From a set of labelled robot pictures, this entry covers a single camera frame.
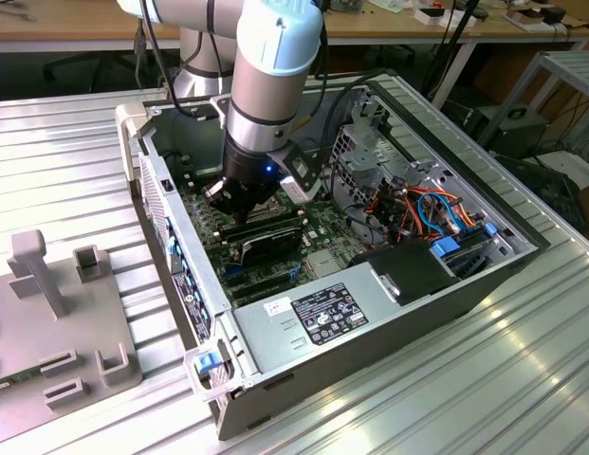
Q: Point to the grey parts rack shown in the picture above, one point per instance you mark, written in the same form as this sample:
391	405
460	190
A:
61	332

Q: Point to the small black device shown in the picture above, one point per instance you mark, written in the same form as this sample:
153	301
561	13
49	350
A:
556	15

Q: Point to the silver power supply unit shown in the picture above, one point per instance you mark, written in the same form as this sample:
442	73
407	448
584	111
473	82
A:
275	341

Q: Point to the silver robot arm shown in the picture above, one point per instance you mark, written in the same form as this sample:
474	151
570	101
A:
270	61

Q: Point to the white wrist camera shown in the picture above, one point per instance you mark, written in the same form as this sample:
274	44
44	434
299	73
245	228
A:
301	182

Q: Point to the small blue clip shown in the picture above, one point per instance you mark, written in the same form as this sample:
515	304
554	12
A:
489	230

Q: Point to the aluminium frame table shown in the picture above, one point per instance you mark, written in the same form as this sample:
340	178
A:
559	61

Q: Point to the green motherboard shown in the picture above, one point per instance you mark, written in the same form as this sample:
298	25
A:
322	223

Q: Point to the black RAM slot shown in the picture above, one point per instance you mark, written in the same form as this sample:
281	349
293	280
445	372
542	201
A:
201	188
199	179
201	184
196	174

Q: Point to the silver chipset heatsink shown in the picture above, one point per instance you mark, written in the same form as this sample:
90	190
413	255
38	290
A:
325	263

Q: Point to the black plastic shroud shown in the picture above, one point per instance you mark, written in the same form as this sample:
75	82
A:
408	275

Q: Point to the silver drive cage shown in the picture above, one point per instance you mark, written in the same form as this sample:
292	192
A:
365	158

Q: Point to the blue case latch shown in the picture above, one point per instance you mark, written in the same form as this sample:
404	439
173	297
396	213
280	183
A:
209	362

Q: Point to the black RAM stick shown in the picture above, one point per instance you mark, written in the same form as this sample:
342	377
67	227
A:
261	228
270	219

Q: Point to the black equipment box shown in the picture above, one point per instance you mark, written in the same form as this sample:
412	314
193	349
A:
517	130

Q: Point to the green RAM stick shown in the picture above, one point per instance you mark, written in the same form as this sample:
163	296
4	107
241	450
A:
14	381

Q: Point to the black rating label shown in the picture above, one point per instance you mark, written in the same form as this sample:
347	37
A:
329	313

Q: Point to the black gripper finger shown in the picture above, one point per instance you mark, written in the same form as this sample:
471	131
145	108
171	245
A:
214	190

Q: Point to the white box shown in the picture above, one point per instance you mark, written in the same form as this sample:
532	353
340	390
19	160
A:
436	16

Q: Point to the long wooden desk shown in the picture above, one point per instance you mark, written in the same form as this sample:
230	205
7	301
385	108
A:
38	28

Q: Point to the blue disk carrier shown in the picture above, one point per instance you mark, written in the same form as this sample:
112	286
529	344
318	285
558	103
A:
445	249

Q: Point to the open grey PC case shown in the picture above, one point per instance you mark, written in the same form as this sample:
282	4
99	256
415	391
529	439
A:
417	327

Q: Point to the black graphics card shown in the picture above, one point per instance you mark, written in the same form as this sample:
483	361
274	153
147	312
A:
270	246

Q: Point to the black expansion slot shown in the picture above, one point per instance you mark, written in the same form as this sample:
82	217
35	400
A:
263	294
256	283

